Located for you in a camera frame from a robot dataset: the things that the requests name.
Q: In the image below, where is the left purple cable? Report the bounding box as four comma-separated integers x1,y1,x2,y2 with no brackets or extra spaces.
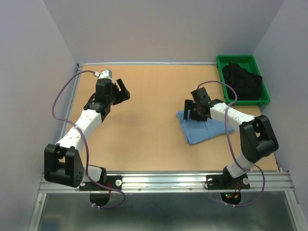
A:
52,70,126,209

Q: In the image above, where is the light blue long sleeve shirt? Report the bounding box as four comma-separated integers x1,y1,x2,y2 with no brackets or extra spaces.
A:
176,111,226,145

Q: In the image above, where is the aluminium front rail frame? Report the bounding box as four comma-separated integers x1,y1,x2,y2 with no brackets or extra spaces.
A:
38,171,295,193

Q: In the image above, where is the purple cable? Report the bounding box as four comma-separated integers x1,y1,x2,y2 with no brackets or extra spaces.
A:
195,80,266,207
52,70,126,209

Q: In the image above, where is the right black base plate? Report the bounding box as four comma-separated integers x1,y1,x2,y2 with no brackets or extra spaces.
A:
205,174,250,190

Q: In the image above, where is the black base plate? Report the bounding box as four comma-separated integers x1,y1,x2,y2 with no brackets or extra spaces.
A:
79,175,123,191
205,174,250,190

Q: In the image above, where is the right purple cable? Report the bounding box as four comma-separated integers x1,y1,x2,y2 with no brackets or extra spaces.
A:
195,80,266,207

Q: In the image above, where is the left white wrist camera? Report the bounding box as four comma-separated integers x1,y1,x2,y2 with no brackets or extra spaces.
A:
93,69,113,82

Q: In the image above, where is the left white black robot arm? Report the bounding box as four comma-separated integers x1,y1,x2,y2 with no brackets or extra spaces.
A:
44,77,130,190

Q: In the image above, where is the black crumpled shirt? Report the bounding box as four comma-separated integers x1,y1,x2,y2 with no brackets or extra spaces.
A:
222,63,262,101

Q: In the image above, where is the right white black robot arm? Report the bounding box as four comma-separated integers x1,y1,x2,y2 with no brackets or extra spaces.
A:
183,88,279,190

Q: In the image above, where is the green plastic bin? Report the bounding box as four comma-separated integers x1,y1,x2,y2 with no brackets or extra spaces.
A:
216,55,270,106

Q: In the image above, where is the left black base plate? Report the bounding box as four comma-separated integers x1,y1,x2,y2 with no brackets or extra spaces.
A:
79,175,123,191

